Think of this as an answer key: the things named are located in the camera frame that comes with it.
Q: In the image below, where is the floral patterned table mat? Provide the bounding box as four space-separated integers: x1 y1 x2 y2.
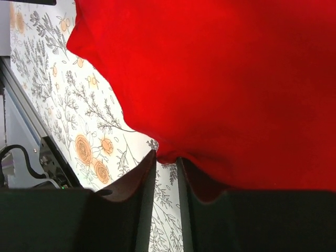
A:
9 1 185 251

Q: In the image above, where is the black cable at base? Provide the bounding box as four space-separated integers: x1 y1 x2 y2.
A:
0 144 48 188

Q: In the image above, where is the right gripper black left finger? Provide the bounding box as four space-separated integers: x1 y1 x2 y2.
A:
1 151 156 251

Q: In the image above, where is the aluminium frame rail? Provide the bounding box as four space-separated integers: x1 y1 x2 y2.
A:
1 56 50 147

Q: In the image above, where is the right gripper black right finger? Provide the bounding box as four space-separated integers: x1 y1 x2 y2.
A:
177 158 335 251

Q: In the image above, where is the red t shirt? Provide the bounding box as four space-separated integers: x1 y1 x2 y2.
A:
67 1 335 191

